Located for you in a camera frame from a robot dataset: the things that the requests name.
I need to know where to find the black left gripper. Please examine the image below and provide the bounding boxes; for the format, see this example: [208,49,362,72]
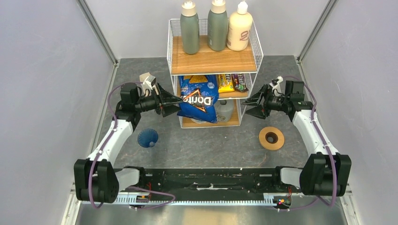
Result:
[134,82,183,117]

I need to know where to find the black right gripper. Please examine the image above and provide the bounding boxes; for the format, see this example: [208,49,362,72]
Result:
[241,83,290,119]

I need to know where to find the wooden ring dripper stand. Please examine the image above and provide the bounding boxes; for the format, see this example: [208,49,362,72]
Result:
[259,127,285,151]

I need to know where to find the blue plastic coffee dripper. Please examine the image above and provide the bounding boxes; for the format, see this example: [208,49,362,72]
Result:
[137,128,159,148]

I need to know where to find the cream paper coffee filters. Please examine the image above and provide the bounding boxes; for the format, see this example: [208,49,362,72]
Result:
[143,82,159,97]

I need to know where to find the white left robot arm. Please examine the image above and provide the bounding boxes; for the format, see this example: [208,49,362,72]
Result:
[73,82,183,209]

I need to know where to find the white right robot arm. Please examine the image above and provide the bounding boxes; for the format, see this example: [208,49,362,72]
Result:
[243,80,352,197]

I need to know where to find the brown M&M candy bag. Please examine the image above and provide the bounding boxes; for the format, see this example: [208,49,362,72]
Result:
[231,74,248,92]

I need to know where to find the grey toilet paper roll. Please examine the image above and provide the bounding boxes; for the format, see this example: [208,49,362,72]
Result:
[214,99,234,122]

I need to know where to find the blue Doritos chip bag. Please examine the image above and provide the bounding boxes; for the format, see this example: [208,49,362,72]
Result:
[177,75,219,123]

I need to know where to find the yellow M&M candy bag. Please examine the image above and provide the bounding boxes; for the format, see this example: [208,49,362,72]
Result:
[218,74,234,93]

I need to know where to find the cream lotion bottle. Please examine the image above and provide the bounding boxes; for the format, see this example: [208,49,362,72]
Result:
[227,0,253,52]

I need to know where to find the green bottle left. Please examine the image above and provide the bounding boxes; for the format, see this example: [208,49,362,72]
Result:
[180,0,200,55]

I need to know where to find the green bottle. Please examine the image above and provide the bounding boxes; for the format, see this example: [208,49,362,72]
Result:
[180,0,200,55]
[207,0,228,52]

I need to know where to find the green bottle middle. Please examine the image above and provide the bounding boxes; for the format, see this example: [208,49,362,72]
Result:
[207,0,228,52]

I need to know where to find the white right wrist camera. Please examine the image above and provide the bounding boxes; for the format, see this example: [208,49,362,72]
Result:
[269,76,283,91]

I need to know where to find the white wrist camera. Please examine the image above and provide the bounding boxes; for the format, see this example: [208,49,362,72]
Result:
[269,76,283,91]
[139,72,156,91]

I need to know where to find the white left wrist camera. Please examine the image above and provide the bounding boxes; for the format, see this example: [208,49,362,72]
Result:
[139,72,156,91]

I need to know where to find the white wire shelf rack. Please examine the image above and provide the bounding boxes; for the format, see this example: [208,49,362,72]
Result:
[167,19,264,128]

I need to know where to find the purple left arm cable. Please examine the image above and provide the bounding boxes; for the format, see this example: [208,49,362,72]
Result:
[88,82,176,210]

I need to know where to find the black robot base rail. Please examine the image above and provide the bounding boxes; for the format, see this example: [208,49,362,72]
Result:
[112,167,304,207]

